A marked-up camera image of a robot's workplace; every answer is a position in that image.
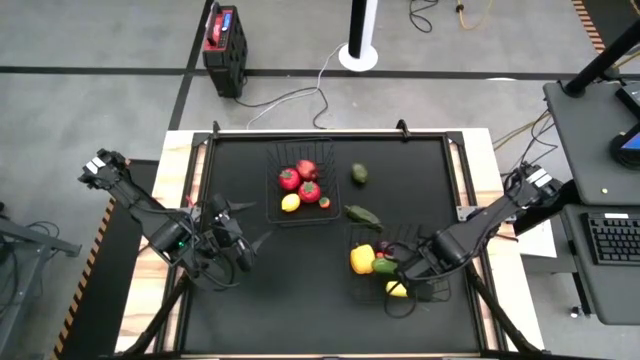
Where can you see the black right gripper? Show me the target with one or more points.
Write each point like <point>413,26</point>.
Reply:
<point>420,270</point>

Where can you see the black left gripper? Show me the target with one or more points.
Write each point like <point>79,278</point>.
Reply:
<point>225,235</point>

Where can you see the green cucumber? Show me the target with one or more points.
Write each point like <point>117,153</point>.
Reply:
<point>384,266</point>

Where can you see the purple eggplant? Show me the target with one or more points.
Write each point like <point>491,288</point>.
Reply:
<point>385,246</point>

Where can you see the yellow bell pepper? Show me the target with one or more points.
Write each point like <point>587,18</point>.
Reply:
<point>362,258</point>

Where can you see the yellow lemon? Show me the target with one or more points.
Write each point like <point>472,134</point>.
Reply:
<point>290,202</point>

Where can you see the red tomato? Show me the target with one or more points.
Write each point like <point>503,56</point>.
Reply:
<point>289,179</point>
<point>309,192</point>

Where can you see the dark green chili pepper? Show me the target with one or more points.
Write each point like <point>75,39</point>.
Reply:
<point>363,216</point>

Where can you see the dark red mango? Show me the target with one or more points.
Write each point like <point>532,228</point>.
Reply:
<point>307,170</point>

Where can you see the green avocado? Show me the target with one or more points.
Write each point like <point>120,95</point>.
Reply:
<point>359,173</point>

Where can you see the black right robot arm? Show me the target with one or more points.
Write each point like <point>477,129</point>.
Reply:
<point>490,215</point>

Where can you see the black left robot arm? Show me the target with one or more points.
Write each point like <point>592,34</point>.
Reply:
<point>125,192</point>

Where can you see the white paper sheet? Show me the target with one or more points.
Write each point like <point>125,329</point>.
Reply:
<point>537,240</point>

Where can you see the black hazard striped mat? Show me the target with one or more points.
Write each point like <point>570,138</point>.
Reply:
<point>100,300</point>
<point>610,15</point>

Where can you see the red black battery box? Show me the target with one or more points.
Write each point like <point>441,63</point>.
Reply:
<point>225,55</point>

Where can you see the grey keyboard tray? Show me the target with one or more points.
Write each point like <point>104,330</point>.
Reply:
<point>600,290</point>

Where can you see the black keyboard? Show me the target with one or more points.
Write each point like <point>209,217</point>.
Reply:
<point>615,239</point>

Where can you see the grey metal stand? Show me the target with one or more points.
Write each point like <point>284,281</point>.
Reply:
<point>30,240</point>

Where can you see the white black pole stand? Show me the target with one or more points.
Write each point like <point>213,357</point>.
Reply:
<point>360,30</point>

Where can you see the grey desk shelf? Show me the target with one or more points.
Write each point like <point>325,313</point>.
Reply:
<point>590,140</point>

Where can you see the monitor on round stand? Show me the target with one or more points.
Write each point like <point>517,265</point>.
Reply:
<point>625,150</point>

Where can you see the black pole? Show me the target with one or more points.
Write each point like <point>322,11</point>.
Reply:
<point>605,60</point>

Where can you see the black frame clamp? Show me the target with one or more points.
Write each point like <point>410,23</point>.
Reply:
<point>402,127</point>
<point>216,129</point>

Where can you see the black frame strut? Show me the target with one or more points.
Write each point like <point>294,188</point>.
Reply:
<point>160,315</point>
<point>500,315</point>

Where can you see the black table edge frame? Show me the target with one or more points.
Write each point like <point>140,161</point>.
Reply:
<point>325,134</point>

